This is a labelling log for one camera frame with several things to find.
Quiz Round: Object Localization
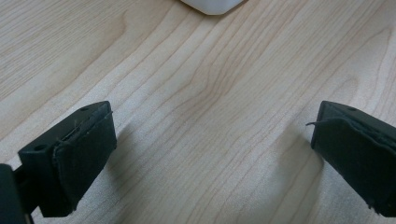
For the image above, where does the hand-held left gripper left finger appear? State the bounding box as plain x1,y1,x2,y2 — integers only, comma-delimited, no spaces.
17,100,118,218

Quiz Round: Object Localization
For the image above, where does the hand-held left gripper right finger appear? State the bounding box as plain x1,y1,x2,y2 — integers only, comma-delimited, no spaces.
305,100,396,218

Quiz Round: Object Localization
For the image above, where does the white container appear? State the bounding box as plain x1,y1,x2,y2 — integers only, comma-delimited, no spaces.
179,0,245,16

